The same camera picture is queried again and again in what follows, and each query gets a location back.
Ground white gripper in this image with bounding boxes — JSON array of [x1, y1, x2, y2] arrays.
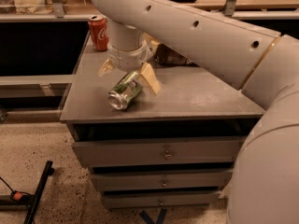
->
[[98, 41, 161, 95]]

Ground middle grey drawer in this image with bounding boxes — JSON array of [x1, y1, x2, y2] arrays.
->
[[91, 169, 232, 191]]

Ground brown chip bag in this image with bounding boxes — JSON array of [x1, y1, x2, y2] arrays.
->
[[143, 33, 195, 66]]

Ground grey drawer cabinet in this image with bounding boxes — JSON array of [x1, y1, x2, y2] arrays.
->
[[61, 46, 263, 198]]

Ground bottom grey drawer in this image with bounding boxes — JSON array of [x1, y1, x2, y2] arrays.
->
[[101, 190, 221, 209]]

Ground green soda can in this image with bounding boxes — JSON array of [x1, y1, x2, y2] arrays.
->
[[107, 71, 143, 110]]

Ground top grey drawer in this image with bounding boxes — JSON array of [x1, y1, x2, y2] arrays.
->
[[72, 136, 243, 168]]

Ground black floor stand leg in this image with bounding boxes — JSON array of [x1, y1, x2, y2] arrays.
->
[[23, 161, 54, 224]]

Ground black cable with orange clip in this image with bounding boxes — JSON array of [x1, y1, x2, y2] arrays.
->
[[0, 176, 34, 203]]

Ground red cola can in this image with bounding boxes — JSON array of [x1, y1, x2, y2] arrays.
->
[[88, 15, 108, 51]]

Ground metal railing frame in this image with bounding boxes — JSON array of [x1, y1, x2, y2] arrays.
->
[[0, 0, 299, 21]]

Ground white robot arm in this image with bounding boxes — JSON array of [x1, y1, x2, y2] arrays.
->
[[92, 0, 299, 224]]

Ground grey drawer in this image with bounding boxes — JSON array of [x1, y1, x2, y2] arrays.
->
[[72, 136, 243, 168], [91, 169, 232, 191], [101, 190, 221, 209]]

